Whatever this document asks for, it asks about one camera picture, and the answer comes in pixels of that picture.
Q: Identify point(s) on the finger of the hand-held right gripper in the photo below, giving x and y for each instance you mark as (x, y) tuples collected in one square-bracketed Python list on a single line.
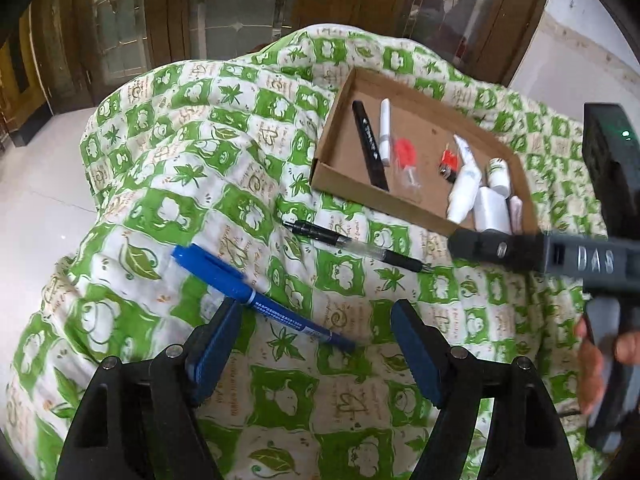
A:
[(490, 249)]

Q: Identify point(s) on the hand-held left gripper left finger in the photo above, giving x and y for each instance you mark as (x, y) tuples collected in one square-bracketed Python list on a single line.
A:
[(217, 345)]

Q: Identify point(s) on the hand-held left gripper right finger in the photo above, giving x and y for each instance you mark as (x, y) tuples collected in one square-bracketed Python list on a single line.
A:
[(417, 350)]

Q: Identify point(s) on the white rectangular box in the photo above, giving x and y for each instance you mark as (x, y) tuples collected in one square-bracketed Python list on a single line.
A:
[(492, 210)]

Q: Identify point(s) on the white printed tube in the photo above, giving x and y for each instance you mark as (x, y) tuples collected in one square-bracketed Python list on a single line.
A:
[(516, 212)]

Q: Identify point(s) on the white spray bottle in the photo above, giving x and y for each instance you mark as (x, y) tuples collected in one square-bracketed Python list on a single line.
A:
[(465, 190)]

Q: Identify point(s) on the small white bottle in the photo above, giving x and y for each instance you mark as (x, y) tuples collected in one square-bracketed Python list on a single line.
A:
[(499, 175)]

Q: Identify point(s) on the blue marker pen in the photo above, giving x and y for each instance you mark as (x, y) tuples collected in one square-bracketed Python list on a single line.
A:
[(215, 267)]

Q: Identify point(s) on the small red lighter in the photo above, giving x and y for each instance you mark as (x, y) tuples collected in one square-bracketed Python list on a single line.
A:
[(449, 160)]

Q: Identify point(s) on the clear plastic piece red cap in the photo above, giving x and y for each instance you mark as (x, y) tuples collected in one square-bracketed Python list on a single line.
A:
[(405, 152)]

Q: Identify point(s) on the shallow cardboard tray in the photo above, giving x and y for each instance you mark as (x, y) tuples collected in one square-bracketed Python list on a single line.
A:
[(420, 120)]

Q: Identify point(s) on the black clear gel pen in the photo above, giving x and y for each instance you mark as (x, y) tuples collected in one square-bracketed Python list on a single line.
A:
[(325, 234)]

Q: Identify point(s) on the white pen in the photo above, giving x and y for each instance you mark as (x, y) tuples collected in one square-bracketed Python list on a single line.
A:
[(386, 130)]

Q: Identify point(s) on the black marker white print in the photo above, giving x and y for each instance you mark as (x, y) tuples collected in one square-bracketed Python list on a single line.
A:
[(370, 145)]

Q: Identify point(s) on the person's right hand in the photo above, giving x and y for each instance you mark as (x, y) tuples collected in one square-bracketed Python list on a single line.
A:
[(587, 370)]

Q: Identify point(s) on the green white printed blanket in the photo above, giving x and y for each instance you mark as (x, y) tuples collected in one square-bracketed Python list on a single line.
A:
[(175, 210)]

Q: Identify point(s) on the wooden glass door cabinet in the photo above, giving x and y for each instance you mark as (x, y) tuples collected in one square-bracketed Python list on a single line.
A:
[(250, 0)]

